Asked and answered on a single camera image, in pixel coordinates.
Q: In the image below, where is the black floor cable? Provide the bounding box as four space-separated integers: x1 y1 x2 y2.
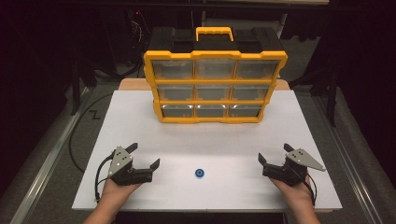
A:
68 91 114 174

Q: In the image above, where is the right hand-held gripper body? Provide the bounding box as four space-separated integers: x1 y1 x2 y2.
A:
262 147 327 187

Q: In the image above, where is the aluminium floor rail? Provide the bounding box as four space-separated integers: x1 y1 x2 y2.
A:
312 92 386 224
8 87 92 224

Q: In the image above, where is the person's left hand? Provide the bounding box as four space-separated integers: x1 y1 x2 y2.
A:
101 178 143 203

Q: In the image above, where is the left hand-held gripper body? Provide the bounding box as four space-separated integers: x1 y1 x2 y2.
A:
106 146 153 187

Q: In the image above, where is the bundle of thin wires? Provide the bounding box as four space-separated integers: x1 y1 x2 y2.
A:
130 10 146 43

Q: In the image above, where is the person's right hand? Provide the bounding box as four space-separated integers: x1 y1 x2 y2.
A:
269 174 316 206

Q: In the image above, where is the black metal stand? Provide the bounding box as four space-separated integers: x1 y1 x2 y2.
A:
70 59 82 116
326 69 340 127

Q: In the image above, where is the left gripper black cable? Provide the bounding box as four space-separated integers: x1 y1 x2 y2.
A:
93 153 115 202

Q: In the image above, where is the set of clear bins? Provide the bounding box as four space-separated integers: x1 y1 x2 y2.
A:
151 59 271 119

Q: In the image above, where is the clear plastic drawer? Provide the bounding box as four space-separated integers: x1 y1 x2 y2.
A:
236 60 279 79

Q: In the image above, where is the yellow black organizer cabinet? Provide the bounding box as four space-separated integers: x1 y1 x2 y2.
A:
143 26 289 125

